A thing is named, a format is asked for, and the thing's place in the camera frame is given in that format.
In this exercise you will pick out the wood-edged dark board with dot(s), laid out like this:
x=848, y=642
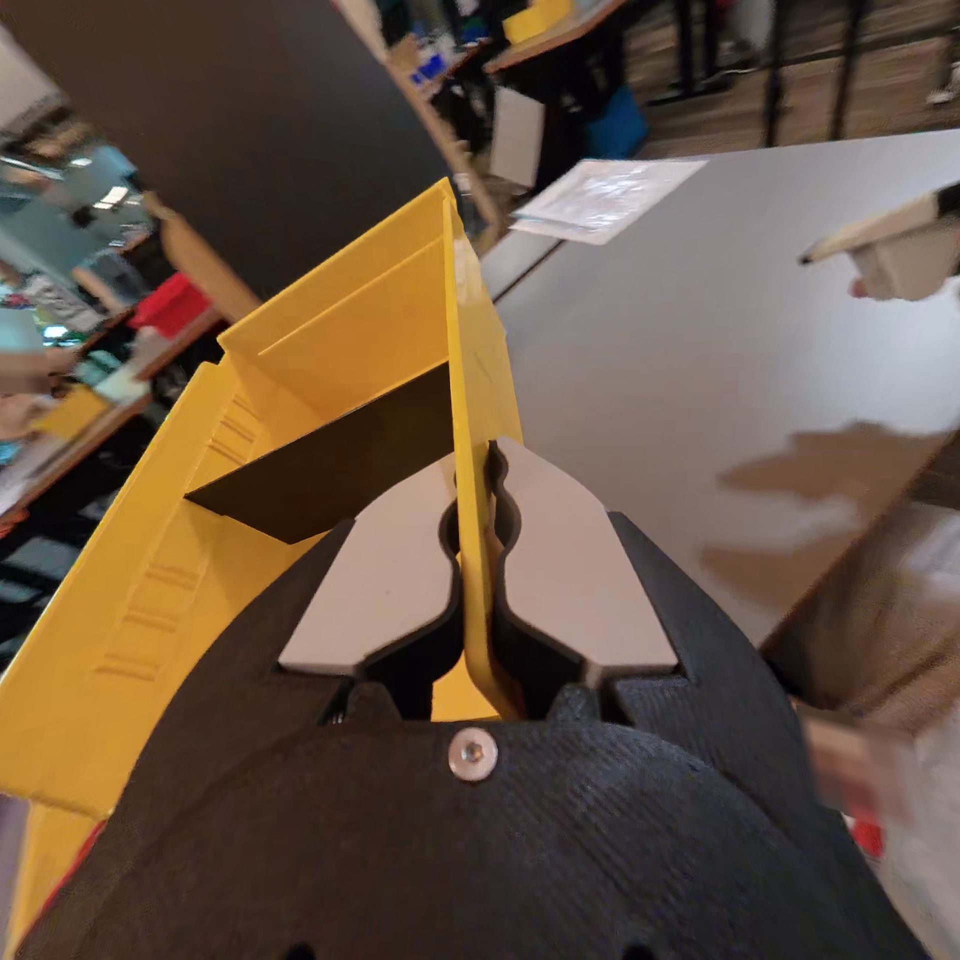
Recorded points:
x=225, y=135

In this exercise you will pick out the grey flat panel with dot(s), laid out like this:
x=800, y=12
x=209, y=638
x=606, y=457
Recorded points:
x=516, y=139

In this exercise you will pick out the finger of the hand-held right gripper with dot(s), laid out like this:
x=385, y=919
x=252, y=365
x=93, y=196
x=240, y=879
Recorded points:
x=877, y=229
x=904, y=274

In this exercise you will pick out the small yellow plastic bin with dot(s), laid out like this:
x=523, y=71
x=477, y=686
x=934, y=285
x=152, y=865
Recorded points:
x=536, y=19

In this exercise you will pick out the long wood-edged table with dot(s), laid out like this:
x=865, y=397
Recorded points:
x=559, y=37

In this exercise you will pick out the black bin divider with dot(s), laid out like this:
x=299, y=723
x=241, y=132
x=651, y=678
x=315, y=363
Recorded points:
x=330, y=457

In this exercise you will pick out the laminated paper sheet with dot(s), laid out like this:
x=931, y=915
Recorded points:
x=607, y=199

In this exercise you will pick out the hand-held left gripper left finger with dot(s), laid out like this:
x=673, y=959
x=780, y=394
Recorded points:
x=375, y=585

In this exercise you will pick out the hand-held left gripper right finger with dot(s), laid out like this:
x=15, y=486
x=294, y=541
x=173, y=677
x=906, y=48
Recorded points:
x=574, y=577

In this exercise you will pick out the blue plastic bin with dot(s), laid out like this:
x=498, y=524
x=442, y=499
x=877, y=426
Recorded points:
x=619, y=124

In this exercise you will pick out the red plastic bin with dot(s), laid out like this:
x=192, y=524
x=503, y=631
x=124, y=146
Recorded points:
x=169, y=304

